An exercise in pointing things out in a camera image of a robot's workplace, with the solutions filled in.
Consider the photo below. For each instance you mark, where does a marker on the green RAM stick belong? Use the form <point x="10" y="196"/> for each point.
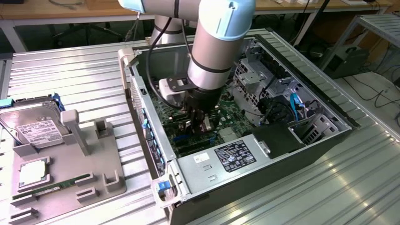
<point x="53" y="186"/>

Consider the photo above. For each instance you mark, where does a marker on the black box machine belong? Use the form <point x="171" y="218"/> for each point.
<point x="347" y="61"/>

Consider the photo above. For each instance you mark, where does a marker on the wooden desk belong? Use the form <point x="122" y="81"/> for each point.
<point x="63" y="12"/>

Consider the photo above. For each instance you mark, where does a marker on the blue case latch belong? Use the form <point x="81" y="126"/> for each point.
<point x="163" y="186"/>

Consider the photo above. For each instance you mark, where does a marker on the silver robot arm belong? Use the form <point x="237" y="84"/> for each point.
<point x="215" y="47"/>

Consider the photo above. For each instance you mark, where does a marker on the green motherboard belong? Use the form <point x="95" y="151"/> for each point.
<point x="233" y="112"/>

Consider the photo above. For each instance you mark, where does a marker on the black stand legs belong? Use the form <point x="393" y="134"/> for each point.
<point x="87" y="30"/>

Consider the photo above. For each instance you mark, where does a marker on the blue disk caddy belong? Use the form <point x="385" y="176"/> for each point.
<point x="59" y="102"/>

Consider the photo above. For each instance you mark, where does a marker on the metal slat side table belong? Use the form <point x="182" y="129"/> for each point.
<point x="379" y="23"/>

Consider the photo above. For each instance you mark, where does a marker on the silver power supply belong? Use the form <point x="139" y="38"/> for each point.
<point x="219" y="168"/>

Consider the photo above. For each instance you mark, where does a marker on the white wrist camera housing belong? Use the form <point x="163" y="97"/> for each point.
<point x="170" y="93"/>

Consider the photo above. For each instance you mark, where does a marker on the CPU chip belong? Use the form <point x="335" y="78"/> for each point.
<point x="34" y="172"/>

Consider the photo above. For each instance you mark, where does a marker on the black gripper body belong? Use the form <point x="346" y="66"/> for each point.
<point x="205" y="100"/>

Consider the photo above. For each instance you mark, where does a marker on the blue card retainer clip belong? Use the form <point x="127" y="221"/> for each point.
<point x="145" y="124"/>

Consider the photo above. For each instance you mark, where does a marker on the silver hard disk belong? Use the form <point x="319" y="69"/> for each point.
<point x="34" y="126"/>

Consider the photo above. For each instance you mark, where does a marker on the black expansion slot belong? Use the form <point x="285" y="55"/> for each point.
<point x="194" y="146"/>

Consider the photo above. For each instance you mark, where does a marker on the grey parts rack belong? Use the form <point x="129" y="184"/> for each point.
<point x="78" y="168"/>

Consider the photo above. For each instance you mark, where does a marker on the black intrusion switch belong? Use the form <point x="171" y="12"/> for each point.
<point x="143" y="92"/>

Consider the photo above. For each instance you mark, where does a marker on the metal disk bay cage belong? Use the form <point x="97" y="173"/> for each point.
<point x="250" y="77"/>

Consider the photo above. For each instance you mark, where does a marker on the green GPU card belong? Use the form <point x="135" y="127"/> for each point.
<point x="209" y="124"/>

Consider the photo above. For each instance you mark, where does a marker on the silver chipset heatsink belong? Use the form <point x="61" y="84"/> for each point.
<point x="230" y="134"/>

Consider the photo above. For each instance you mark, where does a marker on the open PC case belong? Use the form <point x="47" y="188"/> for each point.
<point x="282" y="168"/>

